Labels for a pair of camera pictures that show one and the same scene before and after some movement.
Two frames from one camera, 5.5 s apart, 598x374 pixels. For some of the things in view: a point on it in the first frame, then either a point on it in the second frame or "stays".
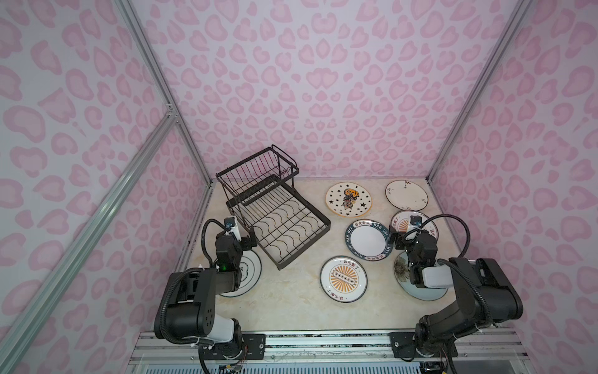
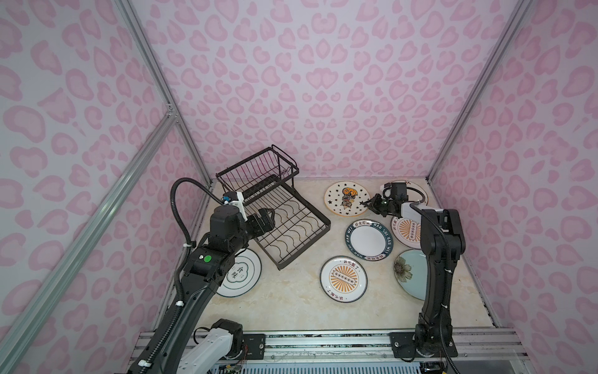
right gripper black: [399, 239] → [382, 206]
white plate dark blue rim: [369, 240] stays
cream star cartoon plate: [348, 199] stays
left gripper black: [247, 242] → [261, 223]
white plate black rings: [251, 275] stays
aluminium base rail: [501, 345] stays
